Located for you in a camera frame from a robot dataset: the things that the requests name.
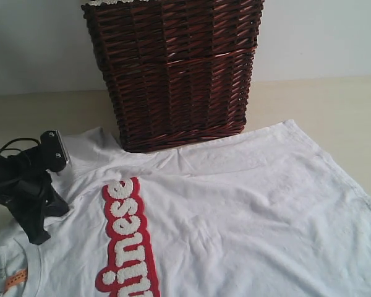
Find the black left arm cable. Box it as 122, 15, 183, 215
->
0, 137, 43, 158

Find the white t-shirt red lettering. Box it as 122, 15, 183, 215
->
0, 120, 371, 296

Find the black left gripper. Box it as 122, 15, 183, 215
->
0, 171, 70, 245

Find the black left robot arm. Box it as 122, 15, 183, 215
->
0, 147, 70, 245

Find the dark red wicker basket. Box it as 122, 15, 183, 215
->
82, 0, 263, 152

